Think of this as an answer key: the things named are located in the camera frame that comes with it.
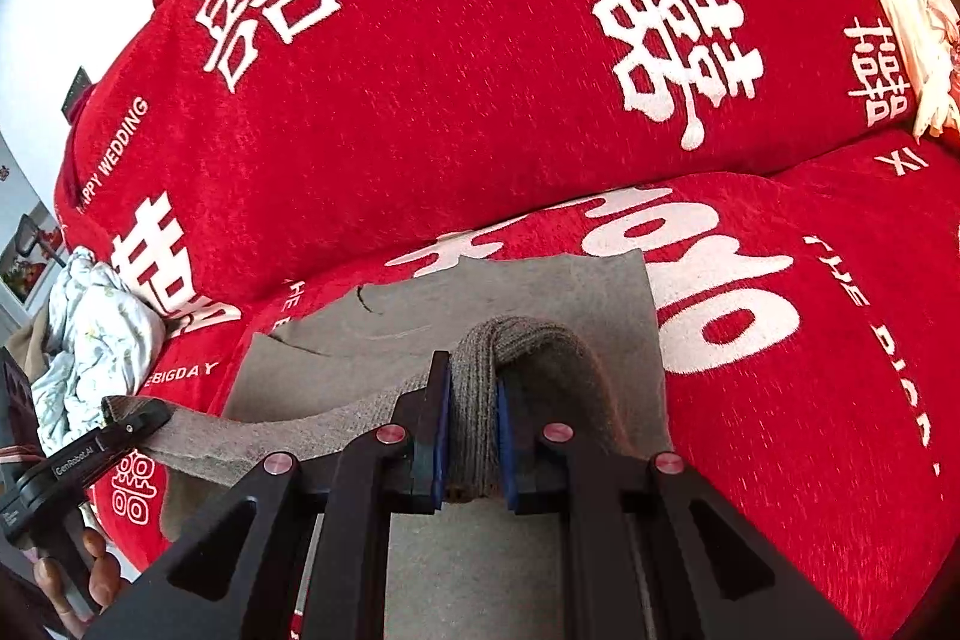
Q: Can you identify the colourful picture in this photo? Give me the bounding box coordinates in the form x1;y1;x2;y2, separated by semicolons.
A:
0;257;35;304

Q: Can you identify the cream crumpled cloth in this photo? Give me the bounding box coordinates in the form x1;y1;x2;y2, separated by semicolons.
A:
859;0;960;140

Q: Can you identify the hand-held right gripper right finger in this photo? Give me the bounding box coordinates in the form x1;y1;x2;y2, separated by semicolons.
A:
495;377;863;640

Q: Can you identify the red printed sofa cover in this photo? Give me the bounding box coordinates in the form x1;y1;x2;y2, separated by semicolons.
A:
52;0;960;640

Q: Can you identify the pale floral crumpled cloth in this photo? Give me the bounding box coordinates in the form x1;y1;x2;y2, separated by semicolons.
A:
30;248;167;453

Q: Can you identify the dark wall plate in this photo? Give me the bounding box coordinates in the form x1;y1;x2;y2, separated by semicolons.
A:
62;68;92;120

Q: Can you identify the brown cloth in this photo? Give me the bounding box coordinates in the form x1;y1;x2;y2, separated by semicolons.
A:
11;308;53;378

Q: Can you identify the person's left hand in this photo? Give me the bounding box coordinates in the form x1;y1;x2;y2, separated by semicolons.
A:
34;527;128;637

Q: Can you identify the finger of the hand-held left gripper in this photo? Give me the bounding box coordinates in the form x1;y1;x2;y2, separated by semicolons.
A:
101;396;175;453

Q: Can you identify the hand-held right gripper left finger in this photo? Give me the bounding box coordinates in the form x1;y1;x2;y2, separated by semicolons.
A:
82;351;455;640

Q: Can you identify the black chair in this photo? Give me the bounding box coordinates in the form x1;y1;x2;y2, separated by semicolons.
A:
15;211;61;270

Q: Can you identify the grey knitted sweater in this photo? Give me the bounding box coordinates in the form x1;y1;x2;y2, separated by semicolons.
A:
142;248;672;640

